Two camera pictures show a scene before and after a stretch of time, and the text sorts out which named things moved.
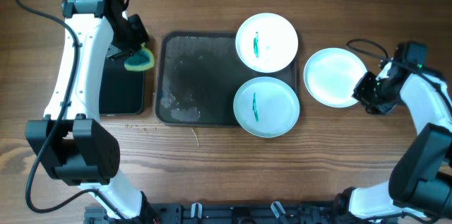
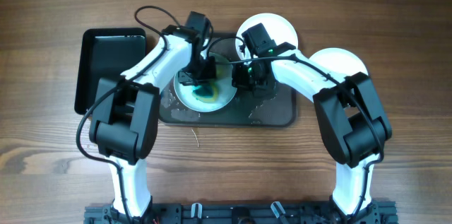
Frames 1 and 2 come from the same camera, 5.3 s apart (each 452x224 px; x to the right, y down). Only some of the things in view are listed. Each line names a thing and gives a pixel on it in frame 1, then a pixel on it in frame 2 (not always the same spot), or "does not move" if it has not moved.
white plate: (267, 42) does not move
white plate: (266, 107) → (210, 95)
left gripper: (139, 37) → (207, 73)
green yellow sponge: (141, 60) → (206, 92)
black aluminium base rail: (232, 213) does not move
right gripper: (359, 92) → (239, 80)
